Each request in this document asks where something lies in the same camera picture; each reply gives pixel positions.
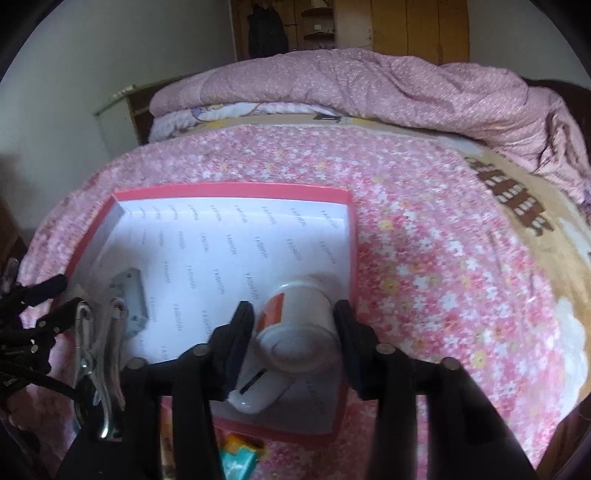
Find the black cable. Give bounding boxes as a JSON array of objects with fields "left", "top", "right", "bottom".
[{"left": 0, "top": 362, "right": 81, "bottom": 404}]

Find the pink quilt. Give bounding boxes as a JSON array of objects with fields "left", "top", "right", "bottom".
[{"left": 148, "top": 46, "right": 591, "bottom": 204}]

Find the pink rimmed white box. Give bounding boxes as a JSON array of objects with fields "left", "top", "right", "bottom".
[{"left": 65, "top": 182, "right": 358, "bottom": 446}]

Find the wooden corner shelf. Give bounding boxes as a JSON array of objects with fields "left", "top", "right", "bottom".
[{"left": 300, "top": 4, "right": 338, "bottom": 49}]

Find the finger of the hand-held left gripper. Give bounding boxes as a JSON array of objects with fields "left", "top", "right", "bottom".
[
  {"left": 16, "top": 274, "right": 68, "bottom": 308},
  {"left": 34, "top": 298, "right": 88, "bottom": 334}
]

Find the green snack packet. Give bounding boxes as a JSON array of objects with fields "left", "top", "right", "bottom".
[{"left": 217, "top": 436, "right": 265, "bottom": 480}]

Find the bedside cabinet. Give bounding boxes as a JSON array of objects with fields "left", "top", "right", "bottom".
[{"left": 95, "top": 80, "right": 171, "bottom": 146}]

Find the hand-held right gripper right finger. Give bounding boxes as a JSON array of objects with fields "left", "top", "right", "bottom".
[{"left": 333, "top": 299, "right": 539, "bottom": 480}]

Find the grey metal hinge plate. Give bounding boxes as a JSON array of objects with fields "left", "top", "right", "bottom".
[{"left": 110, "top": 269, "right": 149, "bottom": 335}]

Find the pink floral blanket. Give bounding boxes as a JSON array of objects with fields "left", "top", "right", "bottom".
[{"left": 21, "top": 122, "right": 583, "bottom": 480}]

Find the metal spring clip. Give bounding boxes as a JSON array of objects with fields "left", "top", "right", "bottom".
[{"left": 74, "top": 298, "right": 129, "bottom": 439}]

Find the cartoon print pillow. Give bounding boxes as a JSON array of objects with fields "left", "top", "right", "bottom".
[{"left": 148, "top": 102, "right": 345, "bottom": 144}]

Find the white plastic case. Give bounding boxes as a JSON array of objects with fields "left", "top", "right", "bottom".
[{"left": 228, "top": 355, "right": 296, "bottom": 414}]

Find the dark wooden headboard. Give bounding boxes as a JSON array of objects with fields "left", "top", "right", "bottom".
[{"left": 522, "top": 78, "right": 591, "bottom": 107}]

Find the wooden wardrobe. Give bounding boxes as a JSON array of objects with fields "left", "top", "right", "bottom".
[{"left": 231, "top": 0, "right": 472, "bottom": 65}]

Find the dark jacket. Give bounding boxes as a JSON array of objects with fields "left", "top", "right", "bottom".
[{"left": 247, "top": 2, "right": 289, "bottom": 58}]

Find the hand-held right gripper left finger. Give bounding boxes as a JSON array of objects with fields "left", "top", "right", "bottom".
[{"left": 58, "top": 301, "right": 256, "bottom": 480}]

